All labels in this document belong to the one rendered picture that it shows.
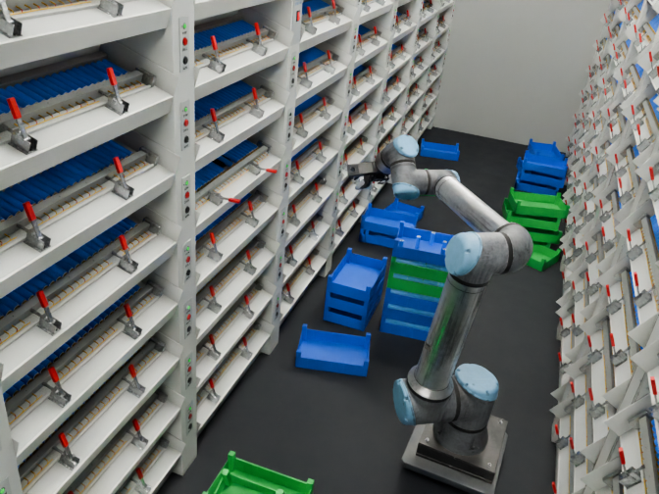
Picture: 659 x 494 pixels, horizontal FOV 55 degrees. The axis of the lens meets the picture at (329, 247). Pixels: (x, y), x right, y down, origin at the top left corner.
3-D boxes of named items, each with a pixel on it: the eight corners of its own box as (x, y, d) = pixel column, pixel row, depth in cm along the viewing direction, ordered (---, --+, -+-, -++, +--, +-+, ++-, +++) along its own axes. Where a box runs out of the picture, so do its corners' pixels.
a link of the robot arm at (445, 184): (556, 242, 169) (452, 163, 228) (515, 243, 166) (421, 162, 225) (545, 280, 174) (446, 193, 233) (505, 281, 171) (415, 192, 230)
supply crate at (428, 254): (463, 248, 284) (467, 232, 280) (461, 270, 266) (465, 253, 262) (397, 235, 288) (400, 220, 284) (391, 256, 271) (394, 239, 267)
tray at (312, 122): (339, 119, 286) (351, 91, 279) (287, 161, 235) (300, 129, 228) (300, 97, 288) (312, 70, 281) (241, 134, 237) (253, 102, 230)
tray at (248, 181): (278, 169, 228) (286, 147, 222) (190, 239, 177) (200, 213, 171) (229, 142, 229) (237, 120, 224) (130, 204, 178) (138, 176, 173)
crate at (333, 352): (368, 347, 279) (371, 332, 275) (366, 376, 261) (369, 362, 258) (301, 337, 280) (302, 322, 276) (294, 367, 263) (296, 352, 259)
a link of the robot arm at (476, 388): (496, 428, 212) (510, 390, 203) (449, 433, 208) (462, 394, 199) (477, 396, 225) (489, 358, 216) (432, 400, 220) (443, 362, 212)
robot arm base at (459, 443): (493, 429, 226) (500, 409, 221) (477, 465, 211) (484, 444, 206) (443, 406, 233) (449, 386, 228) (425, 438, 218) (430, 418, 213)
